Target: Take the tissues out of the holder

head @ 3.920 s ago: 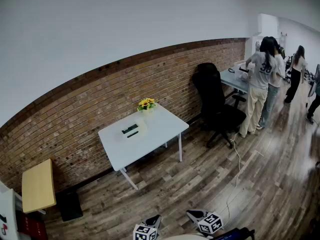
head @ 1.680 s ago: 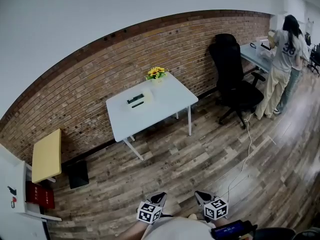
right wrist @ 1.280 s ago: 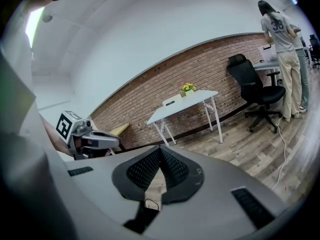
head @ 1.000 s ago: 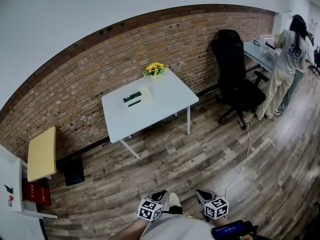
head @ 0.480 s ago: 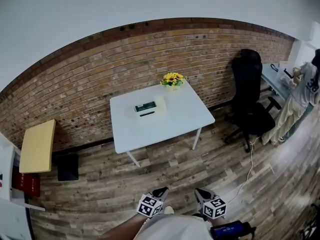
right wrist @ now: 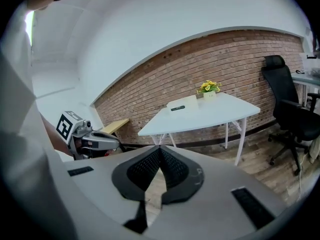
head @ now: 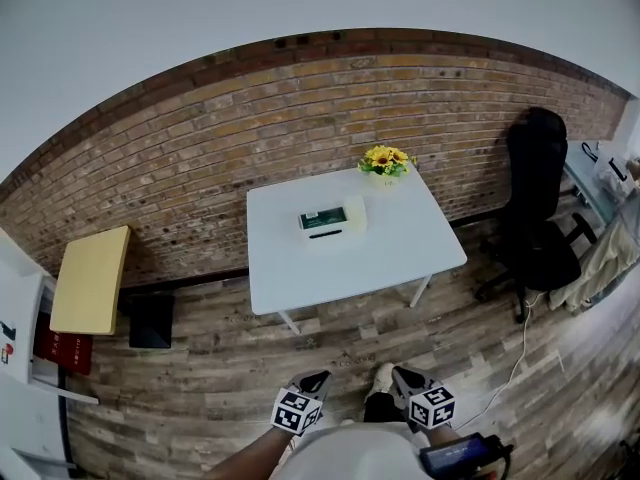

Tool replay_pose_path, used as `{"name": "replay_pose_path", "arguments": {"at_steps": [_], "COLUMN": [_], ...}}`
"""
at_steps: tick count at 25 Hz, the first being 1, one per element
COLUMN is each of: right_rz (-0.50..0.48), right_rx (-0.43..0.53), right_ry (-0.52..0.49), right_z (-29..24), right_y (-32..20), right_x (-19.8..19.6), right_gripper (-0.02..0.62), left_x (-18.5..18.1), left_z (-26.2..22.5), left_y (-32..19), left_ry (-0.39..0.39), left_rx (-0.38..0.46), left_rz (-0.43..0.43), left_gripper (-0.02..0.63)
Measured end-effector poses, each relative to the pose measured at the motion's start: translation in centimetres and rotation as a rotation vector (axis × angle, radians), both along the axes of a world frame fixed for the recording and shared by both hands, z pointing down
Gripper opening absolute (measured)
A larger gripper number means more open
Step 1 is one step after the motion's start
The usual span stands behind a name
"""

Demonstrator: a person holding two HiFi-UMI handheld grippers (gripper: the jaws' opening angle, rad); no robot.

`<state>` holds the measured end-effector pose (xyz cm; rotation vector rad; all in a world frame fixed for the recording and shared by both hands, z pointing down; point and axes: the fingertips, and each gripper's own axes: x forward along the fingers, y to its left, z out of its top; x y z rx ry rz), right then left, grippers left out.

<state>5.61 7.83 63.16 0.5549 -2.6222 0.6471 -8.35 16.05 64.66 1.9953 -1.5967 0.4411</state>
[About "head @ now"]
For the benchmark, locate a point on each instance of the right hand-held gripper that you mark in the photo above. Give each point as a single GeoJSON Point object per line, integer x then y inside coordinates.
{"type": "Point", "coordinates": [432, 408]}

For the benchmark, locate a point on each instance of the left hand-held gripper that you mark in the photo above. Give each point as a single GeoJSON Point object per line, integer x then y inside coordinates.
{"type": "Point", "coordinates": [295, 413]}

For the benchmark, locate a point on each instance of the dark green packet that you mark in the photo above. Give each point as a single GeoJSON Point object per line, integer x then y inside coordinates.
{"type": "Point", "coordinates": [322, 218]}

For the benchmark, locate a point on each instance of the cream plastic organizer box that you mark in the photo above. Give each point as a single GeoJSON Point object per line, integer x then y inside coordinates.
{"type": "Point", "coordinates": [357, 213]}

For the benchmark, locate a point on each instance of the person's right forearm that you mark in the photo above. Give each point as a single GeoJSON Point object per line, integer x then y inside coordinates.
{"type": "Point", "coordinates": [442, 435]}

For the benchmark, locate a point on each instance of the person's left forearm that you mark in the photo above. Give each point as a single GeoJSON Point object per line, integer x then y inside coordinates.
{"type": "Point", "coordinates": [250, 455]}

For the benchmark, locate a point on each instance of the black bin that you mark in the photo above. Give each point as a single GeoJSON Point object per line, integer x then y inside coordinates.
{"type": "Point", "coordinates": [150, 320]}

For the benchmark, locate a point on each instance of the red box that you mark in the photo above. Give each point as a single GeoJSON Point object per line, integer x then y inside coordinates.
{"type": "Point", "coordinates": [65, 350]}

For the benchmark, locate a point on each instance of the person's white shoe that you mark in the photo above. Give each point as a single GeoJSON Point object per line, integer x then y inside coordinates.
{"type": "Point", "coordinates": [384, 378]}

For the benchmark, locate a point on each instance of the person's leg in black trousers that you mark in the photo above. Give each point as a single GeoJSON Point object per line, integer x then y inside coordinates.
{"type": "Point", "coordinates": [380, 408]}

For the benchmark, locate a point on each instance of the person's white shirt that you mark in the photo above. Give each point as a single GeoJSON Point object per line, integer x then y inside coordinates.
{"type": "Point", "coordinates": [350, 453]}

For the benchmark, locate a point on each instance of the black wrist-mounted screen device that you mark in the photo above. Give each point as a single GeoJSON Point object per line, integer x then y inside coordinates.
{"type": "Point", "coordinates": [452, 455]}

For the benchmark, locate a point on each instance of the white folding table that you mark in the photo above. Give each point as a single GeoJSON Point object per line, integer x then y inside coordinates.
{"type": "Point", "coordinates": [390, 248]}

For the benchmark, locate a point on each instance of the black office chair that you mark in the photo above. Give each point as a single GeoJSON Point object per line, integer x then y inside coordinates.
{"type": "Point", "coordinates": [537, 218]}

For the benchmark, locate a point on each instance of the yellow sunflowers in white pot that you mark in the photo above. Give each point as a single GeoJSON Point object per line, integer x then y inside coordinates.
{"type": "Point", "coordinates": [385, 162]}

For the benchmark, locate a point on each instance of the yellow wooden side table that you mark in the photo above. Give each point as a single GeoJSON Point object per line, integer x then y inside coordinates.
{"type": "Point", "coordinates": [90, 280]}

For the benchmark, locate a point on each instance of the grey desk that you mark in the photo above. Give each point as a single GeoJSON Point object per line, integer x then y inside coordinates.
{"type": "Point", "coordinates": [582, 178]}

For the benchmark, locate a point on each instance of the white cabinet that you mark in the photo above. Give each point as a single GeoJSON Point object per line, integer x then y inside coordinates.
{"type": "Point", "coordinates": [20, 318]}

